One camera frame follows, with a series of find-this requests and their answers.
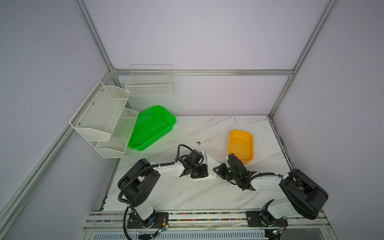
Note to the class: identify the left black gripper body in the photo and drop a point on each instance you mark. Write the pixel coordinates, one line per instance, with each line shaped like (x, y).
(199, 171)

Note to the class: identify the white mesh shelf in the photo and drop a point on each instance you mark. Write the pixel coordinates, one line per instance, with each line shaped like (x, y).
(97, 117)
(116, 147)

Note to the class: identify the white paper napkin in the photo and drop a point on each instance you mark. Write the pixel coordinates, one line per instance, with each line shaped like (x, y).
(211, 164)

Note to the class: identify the white wire wall basket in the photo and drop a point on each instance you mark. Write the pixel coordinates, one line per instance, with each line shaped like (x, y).
(150, 81)

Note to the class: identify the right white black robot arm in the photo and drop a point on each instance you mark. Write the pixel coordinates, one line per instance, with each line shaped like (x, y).
(302, 196)

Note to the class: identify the upper white mesh shelf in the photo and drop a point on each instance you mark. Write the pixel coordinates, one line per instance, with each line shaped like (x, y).
(97, 117)

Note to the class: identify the lower white mesh shelf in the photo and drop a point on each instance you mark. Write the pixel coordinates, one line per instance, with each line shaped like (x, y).
(116, 147)

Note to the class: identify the yellow plastic tray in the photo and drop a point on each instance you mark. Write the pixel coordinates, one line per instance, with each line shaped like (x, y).
(241, 144)

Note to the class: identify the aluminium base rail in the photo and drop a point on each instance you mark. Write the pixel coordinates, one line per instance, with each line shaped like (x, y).
(205, 225)

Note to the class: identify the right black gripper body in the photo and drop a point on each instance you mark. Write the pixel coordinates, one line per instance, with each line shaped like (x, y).
(226, 173)

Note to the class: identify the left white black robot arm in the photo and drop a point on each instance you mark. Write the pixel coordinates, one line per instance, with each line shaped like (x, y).
(137, 184)

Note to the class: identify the green plastic basket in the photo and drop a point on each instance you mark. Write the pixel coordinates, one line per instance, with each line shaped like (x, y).
(151, 125)

